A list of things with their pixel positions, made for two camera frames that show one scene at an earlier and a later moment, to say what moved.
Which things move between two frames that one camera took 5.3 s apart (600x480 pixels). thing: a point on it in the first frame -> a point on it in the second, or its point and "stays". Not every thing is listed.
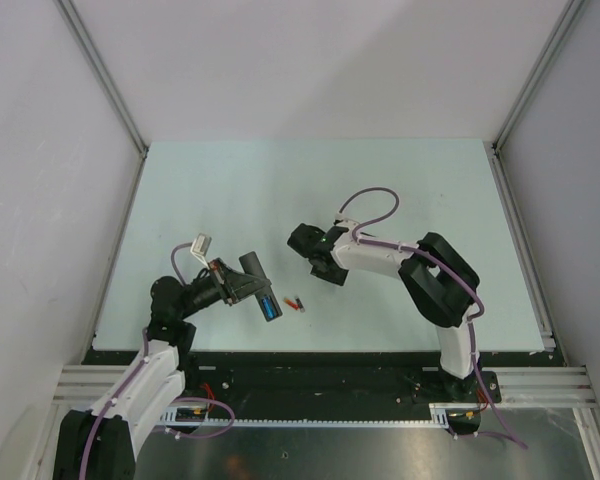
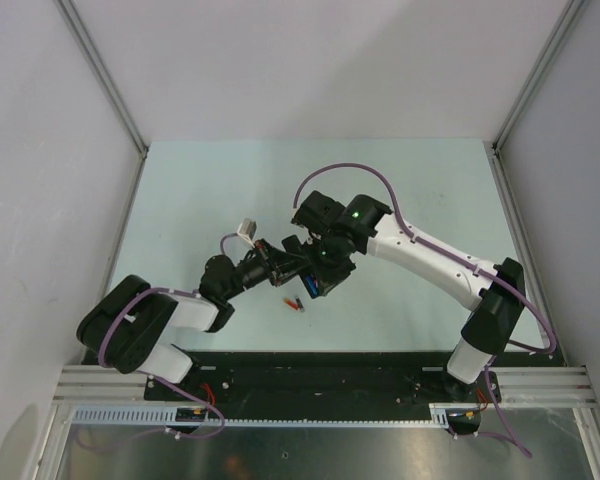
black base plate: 299,384 stays
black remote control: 266,298 -> 291,243
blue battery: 269,307 -> 313,283
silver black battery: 300,304 stays
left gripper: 231,279 -> 270,254
